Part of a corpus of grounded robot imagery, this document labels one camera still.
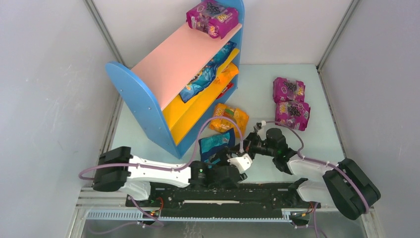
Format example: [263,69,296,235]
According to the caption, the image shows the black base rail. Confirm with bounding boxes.
[125,182,314,220]

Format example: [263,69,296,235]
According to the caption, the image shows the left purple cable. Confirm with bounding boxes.
[78,116,245,181]

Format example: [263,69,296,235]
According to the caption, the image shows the purple candy bag far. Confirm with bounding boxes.
[273,77,306,103]

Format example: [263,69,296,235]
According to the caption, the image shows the red candy bag in shelf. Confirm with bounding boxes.
[217,82,234,99]

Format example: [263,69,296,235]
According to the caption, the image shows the orange candy bag in shelf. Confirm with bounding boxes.
[214,62,239,84]

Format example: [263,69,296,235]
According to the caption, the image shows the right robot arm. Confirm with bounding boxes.
[232,128,381,220]

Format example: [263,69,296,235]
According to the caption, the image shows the purple candy bag near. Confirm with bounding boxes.
[275,101,311,131]

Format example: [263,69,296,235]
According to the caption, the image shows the blue candy bag in shelf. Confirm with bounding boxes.
[211,41,237,66]

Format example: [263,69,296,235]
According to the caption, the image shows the blue Blendy candy bag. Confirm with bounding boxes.
[179,62,218,103]

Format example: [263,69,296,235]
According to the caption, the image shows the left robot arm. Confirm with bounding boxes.
[93,146,253,201]

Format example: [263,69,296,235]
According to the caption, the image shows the orange candy bag on table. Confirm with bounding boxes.
[209,103,249,138]

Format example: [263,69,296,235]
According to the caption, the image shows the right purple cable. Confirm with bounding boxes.
[265,120,370,214]

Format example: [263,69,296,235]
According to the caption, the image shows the purple candy bag on shelf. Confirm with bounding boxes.
[186,0,239,39]

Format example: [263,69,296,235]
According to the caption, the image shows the blue Slendy candy bag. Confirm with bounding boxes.
[198,128,236,163]

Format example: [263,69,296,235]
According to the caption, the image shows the blue wooden shelf unit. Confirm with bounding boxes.
[105,0,245,159]

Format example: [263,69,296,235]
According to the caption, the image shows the purple cable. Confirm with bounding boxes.
[78,116,245,181]
[265,120,370,214]

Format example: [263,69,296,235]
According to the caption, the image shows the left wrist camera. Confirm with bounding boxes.
[227,153,253,174]

